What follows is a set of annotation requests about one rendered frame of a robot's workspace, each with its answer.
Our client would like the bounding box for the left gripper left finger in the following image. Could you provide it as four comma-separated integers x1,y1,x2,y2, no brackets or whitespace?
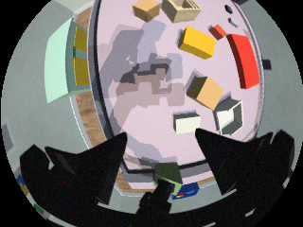
45,132,128,205

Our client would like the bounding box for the yellow rectangular block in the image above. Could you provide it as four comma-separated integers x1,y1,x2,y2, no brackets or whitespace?
179,26,215,60

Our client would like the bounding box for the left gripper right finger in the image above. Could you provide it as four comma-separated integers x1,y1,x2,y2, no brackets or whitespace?
195,128,273,196

